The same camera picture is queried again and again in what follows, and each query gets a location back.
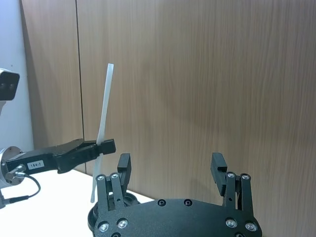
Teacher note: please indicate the translucent white plastic stick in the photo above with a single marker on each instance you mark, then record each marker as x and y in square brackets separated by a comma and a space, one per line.
[106, 98]

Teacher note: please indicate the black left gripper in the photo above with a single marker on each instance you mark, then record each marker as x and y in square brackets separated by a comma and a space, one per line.
[39, 158]

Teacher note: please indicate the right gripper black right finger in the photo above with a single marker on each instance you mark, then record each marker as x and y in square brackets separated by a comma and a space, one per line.
[218, 170]

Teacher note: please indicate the black round base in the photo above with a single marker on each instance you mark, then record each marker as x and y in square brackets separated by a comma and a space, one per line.
[132, 198]

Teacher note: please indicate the left robot arm with camera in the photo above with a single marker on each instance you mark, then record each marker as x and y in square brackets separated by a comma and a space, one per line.
[10, 86]

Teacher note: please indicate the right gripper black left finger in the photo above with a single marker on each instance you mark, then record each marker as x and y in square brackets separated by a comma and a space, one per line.
[124, 170]

